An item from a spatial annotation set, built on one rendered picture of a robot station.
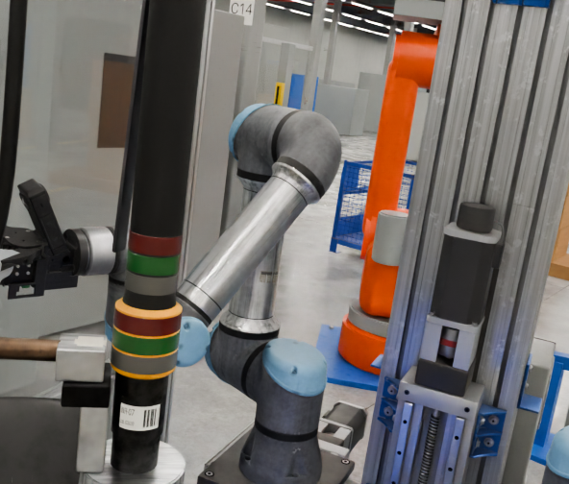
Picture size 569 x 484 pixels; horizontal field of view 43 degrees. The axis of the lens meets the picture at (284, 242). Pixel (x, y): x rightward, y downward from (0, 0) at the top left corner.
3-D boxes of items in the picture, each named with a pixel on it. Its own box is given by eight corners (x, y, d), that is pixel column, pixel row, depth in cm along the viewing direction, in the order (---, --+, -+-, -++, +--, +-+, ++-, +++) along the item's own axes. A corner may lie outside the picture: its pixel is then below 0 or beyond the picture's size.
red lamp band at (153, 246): (127, 254, 44) (129, 234, 44) (127, 240, 47) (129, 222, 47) (183, 257, 45) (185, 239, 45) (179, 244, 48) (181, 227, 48)
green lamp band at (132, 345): (111, 354, 45) (111, 336, 45) (111, 329, 49) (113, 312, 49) (181, 357, 46) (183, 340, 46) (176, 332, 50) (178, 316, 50)
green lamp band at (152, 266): (125, 274, 45) (127, 254, 44) (126, 259, 48) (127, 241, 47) (180, 278, 45) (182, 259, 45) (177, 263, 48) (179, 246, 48)
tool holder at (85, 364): (43, 507, 45) (53, 362, 43) (54, 449, 52) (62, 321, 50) (186, 507, 47) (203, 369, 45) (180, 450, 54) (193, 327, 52)
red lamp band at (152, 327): (111, 335, 45) (113, 316, 45) (113, 311, 49) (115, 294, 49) (183, 338, 46) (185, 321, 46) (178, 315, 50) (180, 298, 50)
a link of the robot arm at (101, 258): (118, 237, 109) (94, 217, 114) (90, 238, 106) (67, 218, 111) (111, 282, 111) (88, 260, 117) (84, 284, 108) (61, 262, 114)
